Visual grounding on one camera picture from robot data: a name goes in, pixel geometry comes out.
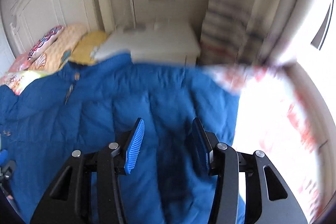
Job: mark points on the yellow pillow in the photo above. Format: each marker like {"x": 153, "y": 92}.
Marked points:
{"x": 86, "y": 47}

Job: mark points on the white wooden headboard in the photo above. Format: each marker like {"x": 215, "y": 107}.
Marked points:
{"x": 33, "y": 18}

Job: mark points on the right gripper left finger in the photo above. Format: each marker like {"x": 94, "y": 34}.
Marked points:
{"x": 68, "y": 197}

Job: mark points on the cream textured pillow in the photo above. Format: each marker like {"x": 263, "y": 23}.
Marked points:
{"x": 55, "y": 56}

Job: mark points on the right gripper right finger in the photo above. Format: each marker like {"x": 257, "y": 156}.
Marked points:
{"x": 268, "y": 197}

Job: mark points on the white nightstand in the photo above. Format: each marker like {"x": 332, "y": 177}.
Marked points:
{"x": 163, "y": 43}

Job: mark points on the blue quilted puffer jacket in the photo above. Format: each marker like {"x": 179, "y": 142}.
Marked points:
{"x": 86, "y": 108}

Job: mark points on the patterned round cushion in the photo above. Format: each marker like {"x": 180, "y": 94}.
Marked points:
{"x": 44, "y": 42}

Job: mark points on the floral quilt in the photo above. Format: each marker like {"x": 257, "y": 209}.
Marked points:
{"x": 271, "y": 118}

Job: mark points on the nautical print curtain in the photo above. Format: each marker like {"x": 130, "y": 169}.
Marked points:
{"x": 242, "y": 31}

